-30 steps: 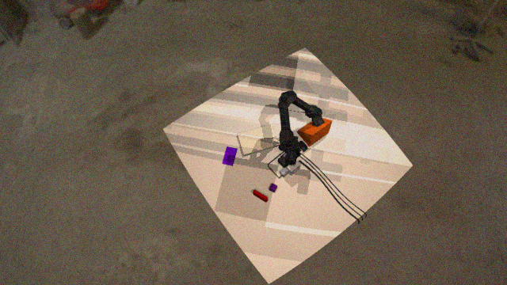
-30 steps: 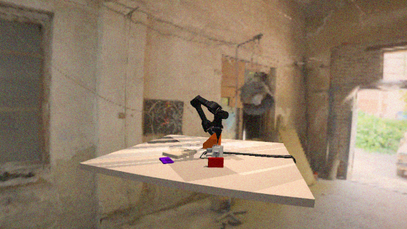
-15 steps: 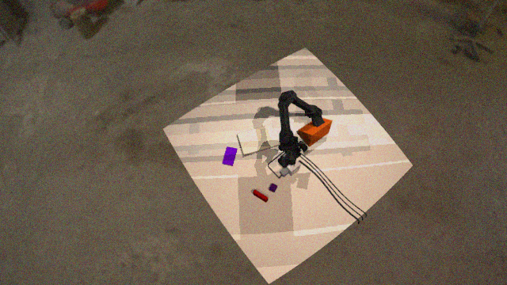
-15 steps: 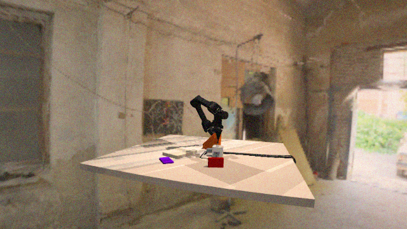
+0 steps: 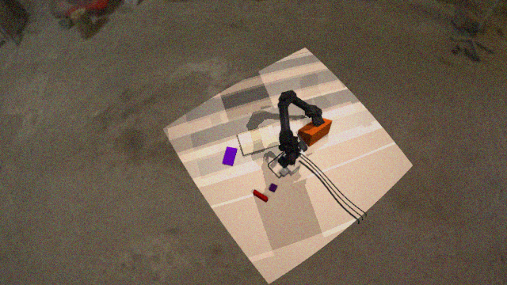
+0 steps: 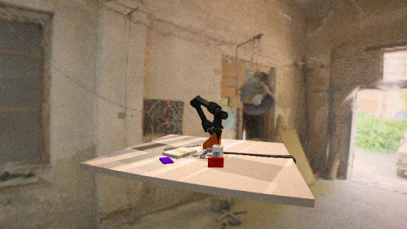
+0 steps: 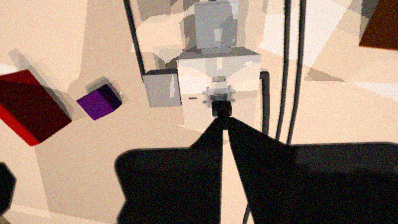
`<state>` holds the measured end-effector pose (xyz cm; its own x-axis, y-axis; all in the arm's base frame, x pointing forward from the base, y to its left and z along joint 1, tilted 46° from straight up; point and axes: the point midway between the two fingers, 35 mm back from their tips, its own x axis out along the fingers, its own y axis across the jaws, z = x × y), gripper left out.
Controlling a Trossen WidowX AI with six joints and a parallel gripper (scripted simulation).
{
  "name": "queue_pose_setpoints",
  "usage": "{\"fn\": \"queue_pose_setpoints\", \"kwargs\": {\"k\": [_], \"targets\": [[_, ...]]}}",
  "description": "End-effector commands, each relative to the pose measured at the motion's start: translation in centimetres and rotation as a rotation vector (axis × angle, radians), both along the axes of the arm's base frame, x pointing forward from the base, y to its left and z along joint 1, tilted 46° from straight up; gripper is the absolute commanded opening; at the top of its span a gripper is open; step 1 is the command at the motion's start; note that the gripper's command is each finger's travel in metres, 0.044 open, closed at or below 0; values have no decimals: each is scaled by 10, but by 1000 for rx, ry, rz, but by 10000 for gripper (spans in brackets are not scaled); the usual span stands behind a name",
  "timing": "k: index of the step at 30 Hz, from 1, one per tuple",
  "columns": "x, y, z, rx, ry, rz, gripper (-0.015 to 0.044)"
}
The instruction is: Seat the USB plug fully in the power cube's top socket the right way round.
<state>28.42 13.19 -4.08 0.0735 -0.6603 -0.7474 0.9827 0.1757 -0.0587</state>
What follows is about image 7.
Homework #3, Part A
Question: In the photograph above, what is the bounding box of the purple cube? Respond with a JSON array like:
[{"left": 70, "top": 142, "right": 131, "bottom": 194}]
[{"left": 76, "top": 84, "right": 122, "bottom": 121}]

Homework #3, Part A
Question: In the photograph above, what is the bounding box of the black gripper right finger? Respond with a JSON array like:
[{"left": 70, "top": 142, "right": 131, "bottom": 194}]
[{"left": 227, "top": 117, "right": 398, "bottom": 224}]

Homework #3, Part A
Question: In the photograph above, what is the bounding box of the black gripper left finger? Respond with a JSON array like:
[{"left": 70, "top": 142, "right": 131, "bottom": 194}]
[{"left": 114, "top": 117, "right": 223, "bottom": 224}]

